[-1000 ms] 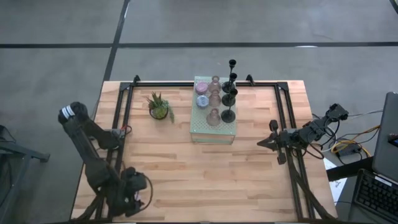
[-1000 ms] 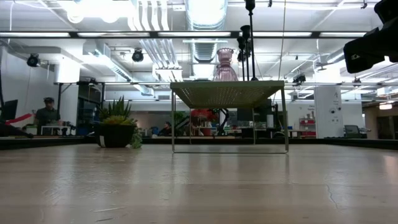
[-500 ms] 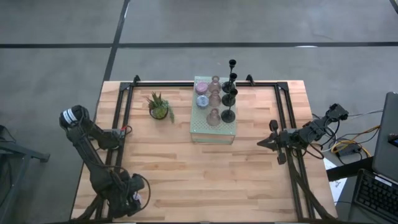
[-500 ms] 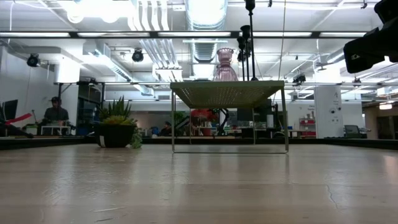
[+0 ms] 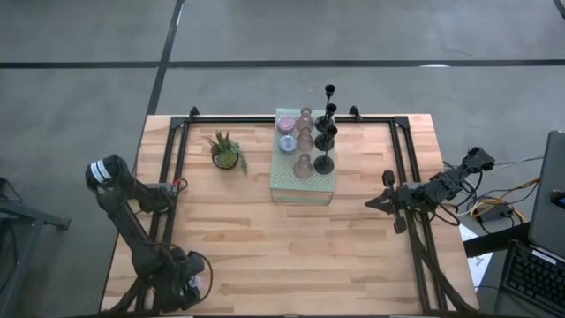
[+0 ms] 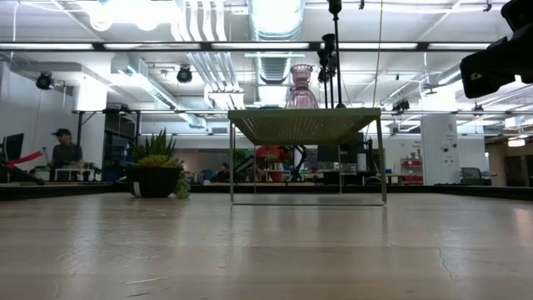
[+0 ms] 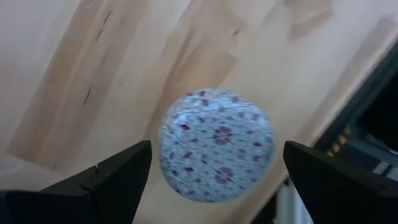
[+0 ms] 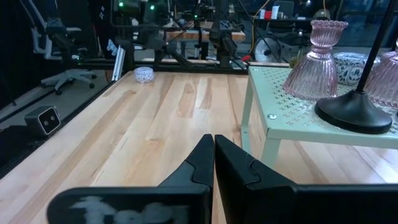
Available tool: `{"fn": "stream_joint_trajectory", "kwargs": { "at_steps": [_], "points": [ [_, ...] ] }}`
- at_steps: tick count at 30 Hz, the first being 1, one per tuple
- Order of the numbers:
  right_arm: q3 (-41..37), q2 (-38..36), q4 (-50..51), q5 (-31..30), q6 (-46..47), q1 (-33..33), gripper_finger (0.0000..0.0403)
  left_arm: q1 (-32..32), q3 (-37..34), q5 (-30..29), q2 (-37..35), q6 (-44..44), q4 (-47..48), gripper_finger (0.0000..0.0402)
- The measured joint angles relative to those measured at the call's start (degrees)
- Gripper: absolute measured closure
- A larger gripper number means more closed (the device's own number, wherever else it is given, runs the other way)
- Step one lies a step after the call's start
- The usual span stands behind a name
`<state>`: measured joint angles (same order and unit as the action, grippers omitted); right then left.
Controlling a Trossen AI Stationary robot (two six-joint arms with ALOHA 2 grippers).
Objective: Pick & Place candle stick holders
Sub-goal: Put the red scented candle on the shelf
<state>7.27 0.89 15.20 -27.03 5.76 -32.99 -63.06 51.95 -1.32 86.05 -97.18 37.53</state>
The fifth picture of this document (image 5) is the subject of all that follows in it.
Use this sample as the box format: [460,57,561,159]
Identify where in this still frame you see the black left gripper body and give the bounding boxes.
[152,248,207,313]

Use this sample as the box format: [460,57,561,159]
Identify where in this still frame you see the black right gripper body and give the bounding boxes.
[381,170,420,235]

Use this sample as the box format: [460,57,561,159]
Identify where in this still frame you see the black metal candlestick holder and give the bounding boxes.
[313,125,340,176]
[313,83,337,133]
[313,102,339,152]

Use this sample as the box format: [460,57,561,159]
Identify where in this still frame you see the pink patterned ceramic candle bowl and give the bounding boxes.
[276,115,297,135]

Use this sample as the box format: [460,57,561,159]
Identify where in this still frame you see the green perforated metal shelf riser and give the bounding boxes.
[269,107,337,207]

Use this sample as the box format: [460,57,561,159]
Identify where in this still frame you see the black power brick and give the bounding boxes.
[478,207,509,223]

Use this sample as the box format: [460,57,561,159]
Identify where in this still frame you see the white paper sheet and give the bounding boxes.
[457,223,493,291]

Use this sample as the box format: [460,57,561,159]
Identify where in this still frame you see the potted succulent plant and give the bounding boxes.
[207,130,249,176]

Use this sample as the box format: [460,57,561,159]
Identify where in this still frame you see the large flat monitor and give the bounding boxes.
[528,130,565,261]

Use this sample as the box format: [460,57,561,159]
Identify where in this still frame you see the black computer keyboard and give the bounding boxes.
[496,239,565,317]

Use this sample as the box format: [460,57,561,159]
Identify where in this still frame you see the black metal stand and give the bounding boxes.
[0,176,72,318]

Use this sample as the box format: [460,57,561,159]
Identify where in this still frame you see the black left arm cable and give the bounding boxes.
[192,250,215,304]

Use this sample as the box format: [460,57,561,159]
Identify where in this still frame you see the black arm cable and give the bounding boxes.
[192,250,215,304]
[434,176,485,226]

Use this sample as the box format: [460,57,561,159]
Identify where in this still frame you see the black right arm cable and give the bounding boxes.
[434,176,485,226]

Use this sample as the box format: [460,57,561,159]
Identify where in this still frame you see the black aluminium table frame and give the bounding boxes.
[99,105,480,315]

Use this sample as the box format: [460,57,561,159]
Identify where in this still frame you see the yellow floor cable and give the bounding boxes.
[470,176,540,224]

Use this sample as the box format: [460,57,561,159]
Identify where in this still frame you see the white floor cable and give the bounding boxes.
[493,154,545,169]

